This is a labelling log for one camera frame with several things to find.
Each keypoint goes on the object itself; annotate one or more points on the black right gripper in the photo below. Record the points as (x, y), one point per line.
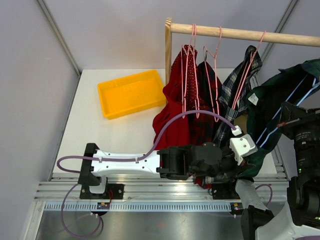
(291, 112)

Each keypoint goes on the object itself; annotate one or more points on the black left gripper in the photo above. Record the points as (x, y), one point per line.
(236, 169)

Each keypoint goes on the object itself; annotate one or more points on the green plaid skirt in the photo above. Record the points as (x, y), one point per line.
(256, 160)

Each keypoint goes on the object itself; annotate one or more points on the light blue wire hanger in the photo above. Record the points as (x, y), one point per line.
(273, 93)

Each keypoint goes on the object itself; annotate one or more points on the red black plaid skirt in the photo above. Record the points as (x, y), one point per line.
(204, 128)

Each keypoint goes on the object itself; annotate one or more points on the navy white plaid skirt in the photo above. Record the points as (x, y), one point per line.
(232, 102)

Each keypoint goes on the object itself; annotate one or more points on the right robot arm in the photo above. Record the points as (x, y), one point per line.
(300, 215)

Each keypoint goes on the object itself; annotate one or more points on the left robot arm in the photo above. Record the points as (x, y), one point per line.
(173, 163)

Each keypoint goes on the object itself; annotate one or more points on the red polka dot skirt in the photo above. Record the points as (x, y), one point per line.
(174, 86)

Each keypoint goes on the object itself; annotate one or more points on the yellow plastic tray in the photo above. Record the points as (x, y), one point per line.
(131, 94)

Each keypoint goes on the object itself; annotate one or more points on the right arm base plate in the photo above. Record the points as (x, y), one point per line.
(223, 191)

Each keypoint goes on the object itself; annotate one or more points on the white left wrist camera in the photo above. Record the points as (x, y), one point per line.
(242, 145)

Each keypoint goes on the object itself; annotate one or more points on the aluminium mounting rail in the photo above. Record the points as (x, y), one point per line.
(140, 194)

